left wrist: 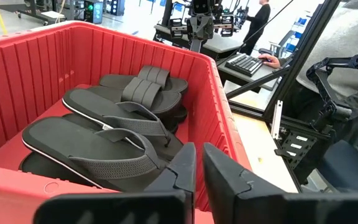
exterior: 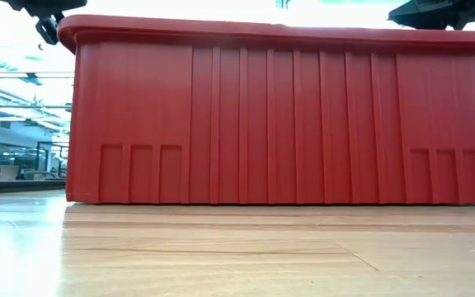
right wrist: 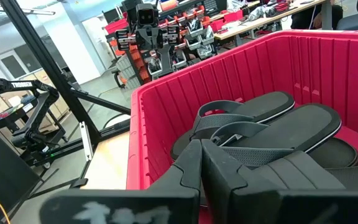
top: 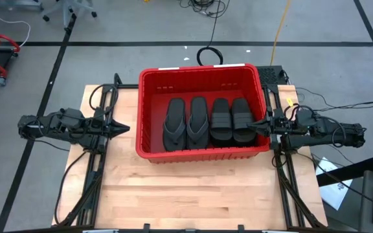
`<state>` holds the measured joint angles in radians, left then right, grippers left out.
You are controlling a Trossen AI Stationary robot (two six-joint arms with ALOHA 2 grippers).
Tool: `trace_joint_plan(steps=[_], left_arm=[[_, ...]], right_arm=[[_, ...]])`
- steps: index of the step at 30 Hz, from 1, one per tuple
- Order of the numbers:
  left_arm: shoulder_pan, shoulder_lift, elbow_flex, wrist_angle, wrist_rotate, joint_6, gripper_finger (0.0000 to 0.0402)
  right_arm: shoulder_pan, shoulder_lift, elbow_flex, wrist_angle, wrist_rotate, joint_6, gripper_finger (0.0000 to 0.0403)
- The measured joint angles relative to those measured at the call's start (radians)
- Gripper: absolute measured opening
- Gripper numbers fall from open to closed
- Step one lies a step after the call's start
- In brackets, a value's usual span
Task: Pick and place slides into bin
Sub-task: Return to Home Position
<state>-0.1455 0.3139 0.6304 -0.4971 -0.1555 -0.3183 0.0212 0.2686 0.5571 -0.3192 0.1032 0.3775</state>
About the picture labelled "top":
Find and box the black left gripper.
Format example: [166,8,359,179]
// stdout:
[87,111,131,153]

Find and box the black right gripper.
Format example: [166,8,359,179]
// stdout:
[247,108,299,150]

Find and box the black strap slide sandal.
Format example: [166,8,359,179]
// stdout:
[209,97,233,148]
[231,97,258,146]

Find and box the black flip-flop sandal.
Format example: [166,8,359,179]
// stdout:
[186,96,210,150]
[163,98,187,152]

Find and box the red plastic ribbed bin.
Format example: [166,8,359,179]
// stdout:
[135,63,271,164]

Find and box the black perforated computer case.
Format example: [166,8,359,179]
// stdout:
[257,65,287,86]

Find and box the black floor beam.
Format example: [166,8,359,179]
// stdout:
[315,155,373,188]

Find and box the white paper sheet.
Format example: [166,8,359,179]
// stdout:
[315,157,353,211]

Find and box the white office chair base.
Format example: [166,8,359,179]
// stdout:
[42,0,98,34]

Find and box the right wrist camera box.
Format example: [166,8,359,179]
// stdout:
[295,109,317,130]

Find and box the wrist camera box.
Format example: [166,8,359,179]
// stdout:
[59,108,84,129]
[295,109,317,130]

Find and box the black looped camera cable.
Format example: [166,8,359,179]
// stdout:
[88,83,120,114]

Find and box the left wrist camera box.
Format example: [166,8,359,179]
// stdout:
[59,108,84,129]

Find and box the black aluminium table frame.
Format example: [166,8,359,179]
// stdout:
[52,72,328,233]

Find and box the black power cable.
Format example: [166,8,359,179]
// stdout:
[54,151,89,226]

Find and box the black coiled floor cable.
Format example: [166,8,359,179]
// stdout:
[196,0,225,69]

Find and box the thin black cable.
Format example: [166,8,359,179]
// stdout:
[295,86,373,111]

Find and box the yellow extension cable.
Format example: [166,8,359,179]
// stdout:
[269,0,291,67]

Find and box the black cable bundle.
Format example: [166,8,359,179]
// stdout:
[179,0,229,17]

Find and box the white floor cable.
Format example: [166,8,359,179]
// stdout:
[0,0,32,48]

